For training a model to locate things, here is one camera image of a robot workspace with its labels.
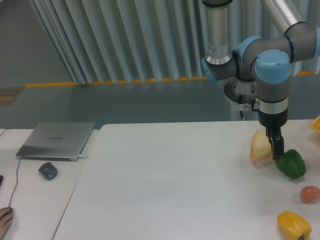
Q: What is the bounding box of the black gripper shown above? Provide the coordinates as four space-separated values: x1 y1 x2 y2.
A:
258 109 288 160

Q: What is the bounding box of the triangular bread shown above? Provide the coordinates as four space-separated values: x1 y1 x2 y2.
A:
250 130 272 162

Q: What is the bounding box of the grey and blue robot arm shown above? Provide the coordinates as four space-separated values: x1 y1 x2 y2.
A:
202 0 320 159

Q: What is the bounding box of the yellow basket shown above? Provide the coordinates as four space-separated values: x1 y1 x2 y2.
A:
308 115 320 133

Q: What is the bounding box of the person's hand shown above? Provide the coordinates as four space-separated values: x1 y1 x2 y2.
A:
0 207 14 239

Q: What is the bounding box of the green bell pepper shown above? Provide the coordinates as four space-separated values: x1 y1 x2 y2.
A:
275 149 307 180

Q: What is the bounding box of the brown egg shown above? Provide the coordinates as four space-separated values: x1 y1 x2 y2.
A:
300 185 320 203

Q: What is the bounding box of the yellow bell pepper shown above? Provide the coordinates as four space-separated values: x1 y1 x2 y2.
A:
276 210 312 240

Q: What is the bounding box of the white laptop plug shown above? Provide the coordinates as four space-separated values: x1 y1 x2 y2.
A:
78 154 89 159

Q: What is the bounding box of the white corrugated partition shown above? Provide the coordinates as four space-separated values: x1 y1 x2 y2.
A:
27 0 320 85

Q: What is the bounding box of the silver laptop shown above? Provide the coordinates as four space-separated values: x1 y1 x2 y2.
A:
16 122 95 161

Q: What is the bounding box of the black computer mouse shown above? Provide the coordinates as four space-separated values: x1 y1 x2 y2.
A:
7 207 13 214

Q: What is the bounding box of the black pedestal cable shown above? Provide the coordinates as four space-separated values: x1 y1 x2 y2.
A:
238 94 246 122

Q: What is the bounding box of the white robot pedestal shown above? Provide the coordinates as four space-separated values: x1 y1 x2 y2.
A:
223 77 258 121

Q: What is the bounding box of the black mouse cable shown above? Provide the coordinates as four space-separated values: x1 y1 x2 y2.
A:
0 128 23 208

